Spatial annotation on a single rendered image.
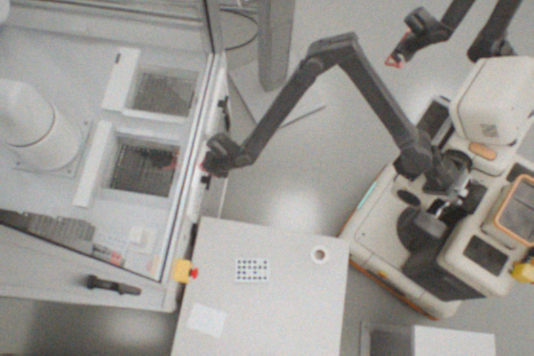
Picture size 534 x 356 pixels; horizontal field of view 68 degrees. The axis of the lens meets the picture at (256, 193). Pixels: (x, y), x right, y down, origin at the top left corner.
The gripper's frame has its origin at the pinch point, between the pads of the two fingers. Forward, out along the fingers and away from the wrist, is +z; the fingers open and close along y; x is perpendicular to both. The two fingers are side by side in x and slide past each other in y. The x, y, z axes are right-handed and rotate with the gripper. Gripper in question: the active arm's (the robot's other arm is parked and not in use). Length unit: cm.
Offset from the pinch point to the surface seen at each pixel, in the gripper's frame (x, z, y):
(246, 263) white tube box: 28.5, -4.9, -24.6
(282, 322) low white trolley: 46, -13, -40
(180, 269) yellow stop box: 36.3, 0.4, -1.8
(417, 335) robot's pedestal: 41, -45, -75
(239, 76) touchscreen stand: -99, 74, -49
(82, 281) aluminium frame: 47, -47, 43
